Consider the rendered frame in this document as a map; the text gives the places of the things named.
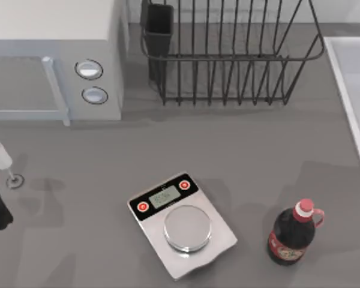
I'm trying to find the dark bottle with red cap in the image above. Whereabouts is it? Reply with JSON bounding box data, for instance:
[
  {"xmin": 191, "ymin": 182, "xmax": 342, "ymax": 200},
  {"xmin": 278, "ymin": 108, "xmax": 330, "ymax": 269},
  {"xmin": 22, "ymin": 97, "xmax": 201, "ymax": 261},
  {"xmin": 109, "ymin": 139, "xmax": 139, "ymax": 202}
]
[{"xmin": 267, "ymin": 198, "xmax": 325, "ymax": 266}]

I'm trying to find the pale microwave oven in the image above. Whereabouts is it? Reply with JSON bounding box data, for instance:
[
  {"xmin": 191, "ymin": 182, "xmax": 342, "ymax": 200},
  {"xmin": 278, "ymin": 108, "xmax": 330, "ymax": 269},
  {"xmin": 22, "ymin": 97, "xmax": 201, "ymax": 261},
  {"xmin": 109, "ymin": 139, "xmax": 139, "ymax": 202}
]
[{"xmin": 0, "ymin": 0, "xmax": 130, "ymax": 127}]

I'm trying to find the black cutlery holder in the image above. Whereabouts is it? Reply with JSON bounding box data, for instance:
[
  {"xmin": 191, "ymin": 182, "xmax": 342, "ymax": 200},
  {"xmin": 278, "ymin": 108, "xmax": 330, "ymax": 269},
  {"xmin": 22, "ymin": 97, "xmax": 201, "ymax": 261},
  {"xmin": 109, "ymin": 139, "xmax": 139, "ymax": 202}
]
[{"xmin": 140, "ymin": 0, "xmax": 175, "ymax": 88}]

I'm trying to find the plain microwave knob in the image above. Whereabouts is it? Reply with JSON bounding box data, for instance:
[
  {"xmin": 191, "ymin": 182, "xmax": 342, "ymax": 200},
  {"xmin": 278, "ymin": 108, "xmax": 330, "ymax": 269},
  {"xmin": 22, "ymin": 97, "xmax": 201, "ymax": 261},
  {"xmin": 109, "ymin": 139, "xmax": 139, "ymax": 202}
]
[{"xmin": 81, "ymin": 86, "xmax": 109, "ymax": 105}]

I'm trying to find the silver kitchen scale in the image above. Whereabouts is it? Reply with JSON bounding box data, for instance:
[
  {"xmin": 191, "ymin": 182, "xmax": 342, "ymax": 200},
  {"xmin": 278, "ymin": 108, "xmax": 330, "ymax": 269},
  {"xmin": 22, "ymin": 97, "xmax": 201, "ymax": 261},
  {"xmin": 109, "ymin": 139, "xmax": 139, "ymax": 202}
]
[{"xmin": 127, "ymin": 171, "xmax": 239, "ymax": 281}]

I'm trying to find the black wire dish rack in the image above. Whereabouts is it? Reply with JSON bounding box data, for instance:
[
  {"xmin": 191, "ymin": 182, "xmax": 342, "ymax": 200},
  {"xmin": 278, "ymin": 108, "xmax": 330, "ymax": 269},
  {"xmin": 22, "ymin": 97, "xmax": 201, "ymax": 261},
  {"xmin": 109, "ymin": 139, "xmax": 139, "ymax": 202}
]
[{"xmin": 139, "ymin": 0, "xmax": 325, "ymax": 107}]

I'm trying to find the clear wine glass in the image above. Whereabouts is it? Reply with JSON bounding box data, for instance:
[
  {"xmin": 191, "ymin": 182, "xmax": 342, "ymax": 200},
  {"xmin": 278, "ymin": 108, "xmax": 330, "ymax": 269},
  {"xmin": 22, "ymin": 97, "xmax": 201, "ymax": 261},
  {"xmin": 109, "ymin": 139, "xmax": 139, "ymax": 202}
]
[{"xmin": 0, "ymin": 140, "xmax": 25, "ymax": 190}]

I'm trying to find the pale blue microwave door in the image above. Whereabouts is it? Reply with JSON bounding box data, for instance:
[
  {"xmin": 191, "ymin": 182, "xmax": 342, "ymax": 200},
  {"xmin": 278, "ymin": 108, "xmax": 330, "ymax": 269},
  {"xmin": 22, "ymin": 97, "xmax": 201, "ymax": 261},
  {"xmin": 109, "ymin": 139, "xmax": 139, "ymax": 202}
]
[{"xmin": 0, "ymin": 56, "xmax": 71, "ymax": 127}]

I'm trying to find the microwave knob with arc mark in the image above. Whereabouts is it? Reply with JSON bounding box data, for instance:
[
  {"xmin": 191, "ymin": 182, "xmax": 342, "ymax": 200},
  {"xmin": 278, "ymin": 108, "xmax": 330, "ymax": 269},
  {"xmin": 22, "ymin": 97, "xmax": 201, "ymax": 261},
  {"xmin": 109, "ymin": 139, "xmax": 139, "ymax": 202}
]
[{"xmin": 74, "ymin": 58, "xmax": 104, "ymax": 81}]

